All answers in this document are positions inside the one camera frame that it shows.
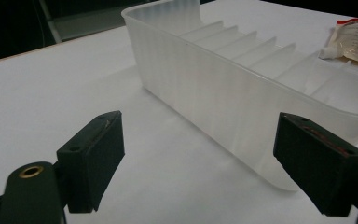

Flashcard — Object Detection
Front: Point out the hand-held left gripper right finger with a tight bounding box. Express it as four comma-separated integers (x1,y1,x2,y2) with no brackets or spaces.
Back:
272,112,358,217

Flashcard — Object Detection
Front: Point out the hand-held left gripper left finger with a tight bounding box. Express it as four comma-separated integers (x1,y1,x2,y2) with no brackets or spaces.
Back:
56,110,126,214

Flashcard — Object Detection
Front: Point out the translucent white divided plastic box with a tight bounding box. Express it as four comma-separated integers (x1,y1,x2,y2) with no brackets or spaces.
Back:
120,0,358,192

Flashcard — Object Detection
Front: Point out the clear bag of items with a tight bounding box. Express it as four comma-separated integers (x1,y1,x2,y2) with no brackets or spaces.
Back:
319,18,358,65

